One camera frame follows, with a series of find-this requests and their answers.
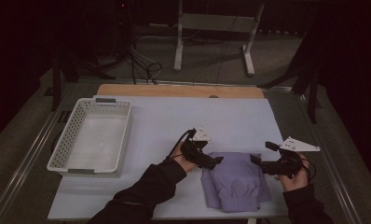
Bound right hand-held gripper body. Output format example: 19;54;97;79
261;135;321;180

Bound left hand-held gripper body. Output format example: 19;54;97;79
180;126;217;171

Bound purple shorts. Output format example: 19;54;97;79
200;151;272;214

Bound white perforated plastic basket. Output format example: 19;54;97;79
47;97;133;177

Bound person's left hand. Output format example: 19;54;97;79
171;141;200;174

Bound person's right hand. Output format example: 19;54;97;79
275;152;310;193

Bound black tripod stand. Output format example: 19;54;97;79
256;31;322;125
43;52;117;112

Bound dark equipment with red light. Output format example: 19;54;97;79
112;0;135;60

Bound left hand-held gripper black cable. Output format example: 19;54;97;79
166;128;197;161

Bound thin black hanging cable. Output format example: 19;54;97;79
215;15;238;86

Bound looped black floor cable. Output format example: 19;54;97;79
129;46;163;86

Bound white floor cable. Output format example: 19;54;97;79
133;35;161;80

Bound white metal stand frame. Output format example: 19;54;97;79
173;0;266;77

